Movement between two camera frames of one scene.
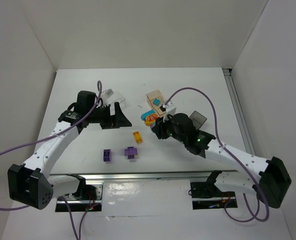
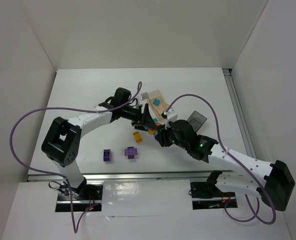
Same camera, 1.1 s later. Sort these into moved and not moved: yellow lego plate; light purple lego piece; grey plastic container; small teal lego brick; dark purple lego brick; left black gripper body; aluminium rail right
Moved: left black gripper body
Not moved: dark purple lego brick; small teal lego brick; grey plastic container; light purple lego piece; yellow lego plate; aluminium rail right
